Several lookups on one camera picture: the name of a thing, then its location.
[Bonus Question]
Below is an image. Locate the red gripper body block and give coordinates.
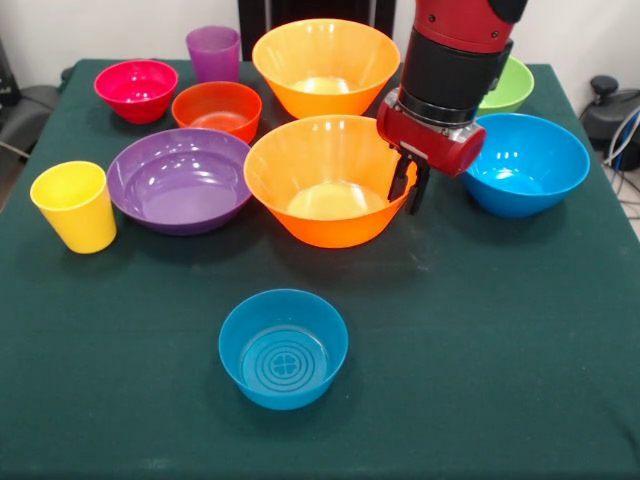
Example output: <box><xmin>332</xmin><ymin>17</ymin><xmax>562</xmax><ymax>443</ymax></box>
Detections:
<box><xmin>375</xmin><ymin>87</ymin><xmax>487</xmax><ymax>180</ymax></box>

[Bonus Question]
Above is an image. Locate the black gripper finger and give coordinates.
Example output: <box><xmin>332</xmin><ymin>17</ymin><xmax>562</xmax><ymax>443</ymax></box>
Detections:
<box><xmin>387</xmin><ymin>152</ymin><xmax>414</xmax><ymax>201</ymax></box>
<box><xmin>405</xmin><ymin>162</ymin><xmax>432</xmax><ymax>216</ymax></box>

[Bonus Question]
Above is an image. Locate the large orange bowl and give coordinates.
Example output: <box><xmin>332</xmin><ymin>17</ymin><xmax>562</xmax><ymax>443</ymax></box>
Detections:
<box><xmin>243</xmin><ymin>114</ymin><xmax>421</xmax><ymax>249</ymax></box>
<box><xmin>251</xmin><ymin>18</ymin><xmax>403</xmax><ymax>125</ymax></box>

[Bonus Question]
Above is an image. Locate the small translucent blue bowl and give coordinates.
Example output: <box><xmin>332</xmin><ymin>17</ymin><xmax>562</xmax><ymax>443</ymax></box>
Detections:
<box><xmin>217</xmin><ymin>288</ymin><xmax>350</xmax><ymax>412</ymax></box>

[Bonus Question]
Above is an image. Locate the opaque blue bowl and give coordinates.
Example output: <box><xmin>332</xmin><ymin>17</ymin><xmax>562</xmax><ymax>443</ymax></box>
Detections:
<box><xmin>457</xmin><ymin>112</ymin><xmax>591</xmax><ymax>220</ymax></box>

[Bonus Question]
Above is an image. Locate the green bowl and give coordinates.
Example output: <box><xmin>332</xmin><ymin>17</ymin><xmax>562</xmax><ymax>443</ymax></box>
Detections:
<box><xmin>474</xmin><ymin>55</ymin><xmax>535</xmax><ymax>116</ymax></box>

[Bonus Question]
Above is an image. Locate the dark green tablecloth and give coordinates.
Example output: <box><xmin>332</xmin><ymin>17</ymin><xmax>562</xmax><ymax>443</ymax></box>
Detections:
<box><xmin>0</xmin><ymin>58</ymin><xmax>640</xmax><ymax>480</ymax></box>

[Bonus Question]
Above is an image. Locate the small red-orange bowl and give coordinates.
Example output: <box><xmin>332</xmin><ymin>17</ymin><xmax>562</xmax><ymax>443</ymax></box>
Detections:
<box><xmin>171</xmin><ymin>81</ymin><xmax>263</xmax><ymax>144</ymax></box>

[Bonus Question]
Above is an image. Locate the wide purple bowl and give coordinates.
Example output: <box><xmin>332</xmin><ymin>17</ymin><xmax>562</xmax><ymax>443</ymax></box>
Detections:
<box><xmin>106</xmin><ymin>127</ymin><xmax>254</xmax><ymax>237</ymax></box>

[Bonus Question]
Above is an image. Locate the purple cup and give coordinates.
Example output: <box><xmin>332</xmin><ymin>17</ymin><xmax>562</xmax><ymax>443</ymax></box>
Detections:
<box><xmin>185</xmin><ymin>25</ymin><xmax>242</xmax><ymax>85</ymax></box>

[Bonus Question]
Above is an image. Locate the pink bowl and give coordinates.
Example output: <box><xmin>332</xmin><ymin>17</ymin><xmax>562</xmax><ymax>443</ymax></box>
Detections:
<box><xmin>93</xmin><ymin>59</ymin><xmax>179</xmax><ymax>125</ymax></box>

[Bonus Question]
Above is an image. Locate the yellow cup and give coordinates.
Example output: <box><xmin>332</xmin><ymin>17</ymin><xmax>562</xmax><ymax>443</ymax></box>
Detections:
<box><xmin>29</xmin><ymin>160</ymin><xmax>118</xmax><ymax>255</ymax></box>

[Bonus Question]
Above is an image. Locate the bundle of floor cables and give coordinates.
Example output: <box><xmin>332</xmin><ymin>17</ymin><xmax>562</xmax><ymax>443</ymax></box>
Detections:
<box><xmin>602</xmin><ymin>110</ymin><xmax>640</xmax><ymax>206</ymax></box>

